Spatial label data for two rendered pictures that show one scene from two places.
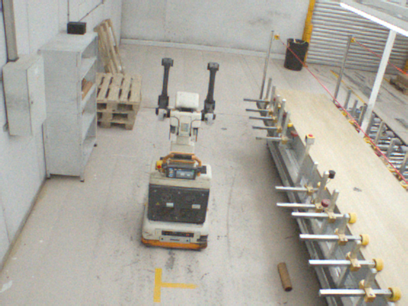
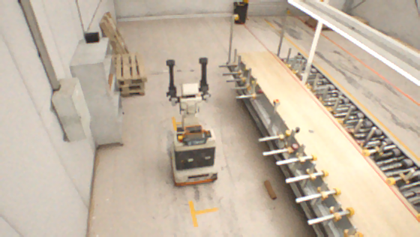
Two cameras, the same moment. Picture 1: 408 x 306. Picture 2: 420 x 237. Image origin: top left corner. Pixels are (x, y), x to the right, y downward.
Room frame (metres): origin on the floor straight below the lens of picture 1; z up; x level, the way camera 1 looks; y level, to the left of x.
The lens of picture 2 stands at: (0.61, 0.35, 3.13)
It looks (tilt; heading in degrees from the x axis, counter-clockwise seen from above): 40 degrees down; 351
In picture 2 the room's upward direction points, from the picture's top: 3 degrees clockwise
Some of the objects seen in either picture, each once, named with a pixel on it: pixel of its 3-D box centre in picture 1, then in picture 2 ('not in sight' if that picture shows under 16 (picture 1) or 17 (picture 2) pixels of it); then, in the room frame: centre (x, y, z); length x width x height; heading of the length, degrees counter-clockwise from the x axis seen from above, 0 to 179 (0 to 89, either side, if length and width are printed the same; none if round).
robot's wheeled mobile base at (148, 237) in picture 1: (175, 217); (193, 161); (3.14, 0.19, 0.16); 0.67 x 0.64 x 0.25; 5
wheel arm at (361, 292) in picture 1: (358, 293); (330, 217); (1.63, -1.04, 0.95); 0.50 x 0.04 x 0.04; 97
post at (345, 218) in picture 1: (336, 240); (307, 176); (2.18, -1.04, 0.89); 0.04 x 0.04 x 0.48; 7
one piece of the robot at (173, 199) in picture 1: (178, 186); (193, 146); (3.05, 0.18, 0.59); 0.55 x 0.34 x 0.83; 95
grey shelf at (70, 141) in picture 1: (71, 104); (101, 94); (4.14, 1.61, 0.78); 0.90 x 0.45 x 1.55; 7
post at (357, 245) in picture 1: (347, 267); (318, 196); (1.93, -1.07, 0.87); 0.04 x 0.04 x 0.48; 7
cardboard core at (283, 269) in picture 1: (285, 276); (270, 190); (2.61, -0.89, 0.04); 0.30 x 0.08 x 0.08; 7
